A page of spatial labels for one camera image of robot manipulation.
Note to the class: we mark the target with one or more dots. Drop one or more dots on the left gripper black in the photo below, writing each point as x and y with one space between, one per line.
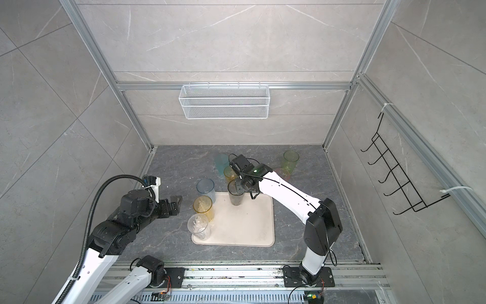
166 211

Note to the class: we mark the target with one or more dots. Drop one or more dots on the tall grey glass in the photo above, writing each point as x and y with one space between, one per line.
236 192

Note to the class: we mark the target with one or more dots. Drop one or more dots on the short amber glass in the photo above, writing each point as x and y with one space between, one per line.
230 174

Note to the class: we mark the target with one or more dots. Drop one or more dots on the tall teal glass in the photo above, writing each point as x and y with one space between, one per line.
221 162

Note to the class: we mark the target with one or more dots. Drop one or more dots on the beige tray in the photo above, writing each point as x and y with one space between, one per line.
249 224

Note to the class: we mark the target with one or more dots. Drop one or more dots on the tall green glass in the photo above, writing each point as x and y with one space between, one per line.
290 159

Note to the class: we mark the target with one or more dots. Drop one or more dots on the tall blue glass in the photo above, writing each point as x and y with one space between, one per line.
206 187

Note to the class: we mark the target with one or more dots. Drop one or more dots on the tall amber glass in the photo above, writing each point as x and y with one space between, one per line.
204 205

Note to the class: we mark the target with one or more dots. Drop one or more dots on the short clear glass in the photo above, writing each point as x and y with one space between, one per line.
199 226

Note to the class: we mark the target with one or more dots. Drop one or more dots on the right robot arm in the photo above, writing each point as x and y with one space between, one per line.
321 218

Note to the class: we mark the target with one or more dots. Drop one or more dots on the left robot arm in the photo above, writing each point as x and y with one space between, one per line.
104 245

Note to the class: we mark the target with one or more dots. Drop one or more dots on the short pink glass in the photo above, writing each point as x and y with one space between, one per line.
283 173

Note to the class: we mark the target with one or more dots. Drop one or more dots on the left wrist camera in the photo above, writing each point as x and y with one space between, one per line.
154 183

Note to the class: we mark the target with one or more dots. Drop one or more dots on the white wire basket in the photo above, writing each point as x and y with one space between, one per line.
225 101

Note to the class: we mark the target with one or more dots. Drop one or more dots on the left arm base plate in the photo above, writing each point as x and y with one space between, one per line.
176 277

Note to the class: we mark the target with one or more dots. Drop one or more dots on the aluminium rail frame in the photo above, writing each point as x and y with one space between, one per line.
252 282

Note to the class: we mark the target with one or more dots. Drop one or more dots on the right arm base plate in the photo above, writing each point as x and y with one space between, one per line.
297 276

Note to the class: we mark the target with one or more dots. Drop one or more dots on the black wire hook rack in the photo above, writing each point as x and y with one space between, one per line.
395 171

